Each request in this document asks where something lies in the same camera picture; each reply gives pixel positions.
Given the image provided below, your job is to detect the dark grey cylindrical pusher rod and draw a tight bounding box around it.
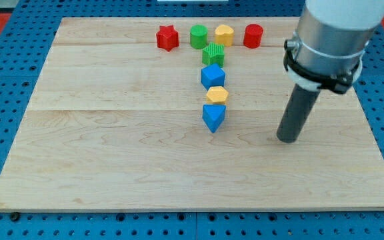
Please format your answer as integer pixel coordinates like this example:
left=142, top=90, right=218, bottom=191
left=277, top=85, right=320, bottom=143

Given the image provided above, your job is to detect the blue triangle block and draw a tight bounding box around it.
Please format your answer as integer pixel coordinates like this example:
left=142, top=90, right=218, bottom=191
left=202, top=104, right=226, bottom=133

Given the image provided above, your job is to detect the wooden board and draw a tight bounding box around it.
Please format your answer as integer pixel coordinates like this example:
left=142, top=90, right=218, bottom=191
left=0, top=17, right=384, bottom=213

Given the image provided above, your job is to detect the yellow hexagon block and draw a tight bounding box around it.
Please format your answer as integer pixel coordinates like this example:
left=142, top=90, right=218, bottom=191
left=206, top=86, right=229, bottom=105

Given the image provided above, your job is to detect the red star block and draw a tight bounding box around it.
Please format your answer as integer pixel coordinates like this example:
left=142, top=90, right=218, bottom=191
left=156, top=25, right=179, bottom=51

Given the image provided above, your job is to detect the red cylinder block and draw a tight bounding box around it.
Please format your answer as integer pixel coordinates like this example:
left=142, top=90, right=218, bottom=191
left=243, top=23, right=264, bottom=49

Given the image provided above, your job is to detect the green star block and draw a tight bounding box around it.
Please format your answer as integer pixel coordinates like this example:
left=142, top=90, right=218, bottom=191
left=201, top=42, right=225, bottom=67

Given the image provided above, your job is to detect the green cylinder block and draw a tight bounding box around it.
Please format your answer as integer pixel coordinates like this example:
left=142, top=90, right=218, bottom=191
left=189, top=25, right=208, bottom=49

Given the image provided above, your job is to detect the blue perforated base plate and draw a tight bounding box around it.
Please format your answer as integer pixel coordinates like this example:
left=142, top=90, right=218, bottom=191
left=0, top=0, right=384, bottom=239

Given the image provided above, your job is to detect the yellow heart block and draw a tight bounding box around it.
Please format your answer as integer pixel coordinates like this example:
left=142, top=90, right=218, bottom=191
left=214, top=25, right=235, bottom=47

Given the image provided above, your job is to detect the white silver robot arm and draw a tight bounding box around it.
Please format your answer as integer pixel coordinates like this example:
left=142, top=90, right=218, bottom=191
left=283, top=0, right=384, bottom=94

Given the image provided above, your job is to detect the blue cube block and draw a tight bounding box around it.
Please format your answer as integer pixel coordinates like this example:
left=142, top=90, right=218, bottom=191
left=201, top=63, right=225, bottom=90

